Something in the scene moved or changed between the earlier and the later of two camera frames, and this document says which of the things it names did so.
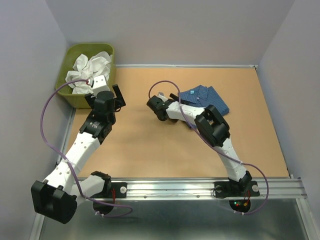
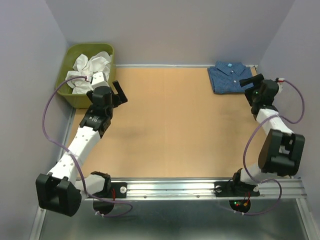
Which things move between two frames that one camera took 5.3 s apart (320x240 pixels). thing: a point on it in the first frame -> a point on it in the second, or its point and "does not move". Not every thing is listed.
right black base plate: x=222 y=189 does not move
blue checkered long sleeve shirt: x=203 y=96 -> x=225 y=77
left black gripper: x=118 y=101 does not move
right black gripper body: x=159 y=118 -> x=252 y=94
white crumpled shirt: x=83 y=69 does not move
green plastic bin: x=65 y=64 does not move
